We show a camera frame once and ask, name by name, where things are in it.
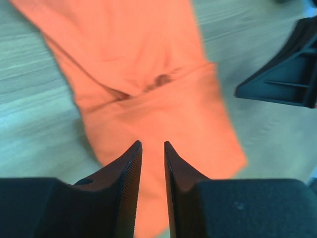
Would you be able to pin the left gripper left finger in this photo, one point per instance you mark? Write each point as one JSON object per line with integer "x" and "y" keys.
{"x": 102, "y": 205}

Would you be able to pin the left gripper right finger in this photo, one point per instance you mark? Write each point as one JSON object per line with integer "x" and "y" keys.
{"x": 200, "y": 207}

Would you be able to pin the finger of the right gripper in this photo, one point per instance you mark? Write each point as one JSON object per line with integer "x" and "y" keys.
{"x": 290, "y": 77}

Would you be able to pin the orange t-shirt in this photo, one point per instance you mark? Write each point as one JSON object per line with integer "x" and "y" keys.
{"x": 138, "y": 71}

